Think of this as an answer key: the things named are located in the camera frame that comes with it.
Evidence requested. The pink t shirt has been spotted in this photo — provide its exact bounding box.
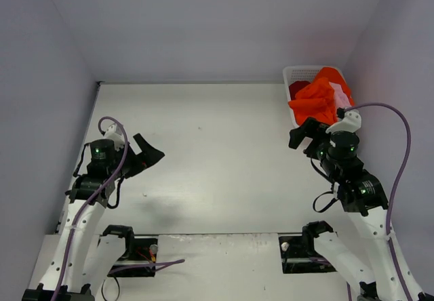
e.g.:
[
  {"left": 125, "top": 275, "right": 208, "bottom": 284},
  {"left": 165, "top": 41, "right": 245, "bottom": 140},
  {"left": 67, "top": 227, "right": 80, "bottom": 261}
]
[{"left": 330, "top": 82, "right": 351, "bottom": 109}]

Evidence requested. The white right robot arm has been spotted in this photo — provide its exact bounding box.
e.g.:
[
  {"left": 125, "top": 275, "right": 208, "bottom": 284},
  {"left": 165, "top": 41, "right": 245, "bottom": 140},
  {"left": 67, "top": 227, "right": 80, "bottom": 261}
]
[{"left": 289, "top": 117, "right": 433, "bottom": 300}]

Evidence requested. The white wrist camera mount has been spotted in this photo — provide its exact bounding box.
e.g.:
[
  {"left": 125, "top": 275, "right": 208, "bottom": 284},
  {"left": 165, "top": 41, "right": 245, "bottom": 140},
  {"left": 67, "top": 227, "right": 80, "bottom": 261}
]
[
  {"left": 325, "top": 108, "right": 361, "bottom": 134},
  {"left": 103, "top": 123, "right": 125, "bottom": 151}
]

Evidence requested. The white plastic basket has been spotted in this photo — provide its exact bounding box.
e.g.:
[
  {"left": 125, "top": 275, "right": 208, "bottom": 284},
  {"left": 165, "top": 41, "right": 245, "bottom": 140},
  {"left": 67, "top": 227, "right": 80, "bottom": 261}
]
[{"left": 283, "top": 66, "right": 343, "bottom": 127}]

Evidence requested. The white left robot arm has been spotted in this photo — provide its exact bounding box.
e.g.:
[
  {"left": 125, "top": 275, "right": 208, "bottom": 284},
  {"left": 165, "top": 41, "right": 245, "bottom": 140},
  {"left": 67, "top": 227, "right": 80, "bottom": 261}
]
[{"left": 22, "top": 132, "right": 165, "bottom": 300}]

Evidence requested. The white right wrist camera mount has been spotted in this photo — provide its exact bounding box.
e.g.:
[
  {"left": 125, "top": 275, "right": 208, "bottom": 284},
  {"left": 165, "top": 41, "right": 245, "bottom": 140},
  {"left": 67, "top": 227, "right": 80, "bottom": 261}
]
[{"left": 325, "top": 108, "right": 361, "bottom": 134}]

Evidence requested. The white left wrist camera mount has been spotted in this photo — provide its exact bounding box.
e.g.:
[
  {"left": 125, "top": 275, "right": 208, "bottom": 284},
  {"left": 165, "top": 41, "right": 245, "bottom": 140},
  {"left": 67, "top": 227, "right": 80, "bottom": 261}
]
[{"left": 103, "top": 123, "right": 125, "bottom": 151}]

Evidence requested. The orange t shirt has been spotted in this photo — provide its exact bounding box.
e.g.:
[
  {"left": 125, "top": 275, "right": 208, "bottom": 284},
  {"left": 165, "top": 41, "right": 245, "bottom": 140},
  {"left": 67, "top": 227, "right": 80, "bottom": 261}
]
[
  {"left": 288, "top": 77, "right": 337, "bottom": 125},
  {"left": 315, "top": 67, "right": 355, "bottom": 106}
]

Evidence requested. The dark red t shirt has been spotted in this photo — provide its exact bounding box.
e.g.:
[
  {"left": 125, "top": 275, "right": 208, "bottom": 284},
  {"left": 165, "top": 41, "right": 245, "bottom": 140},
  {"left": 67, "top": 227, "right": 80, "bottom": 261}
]
[{"left": 288, "top": 81, "right": 311, "bottom": 100}]

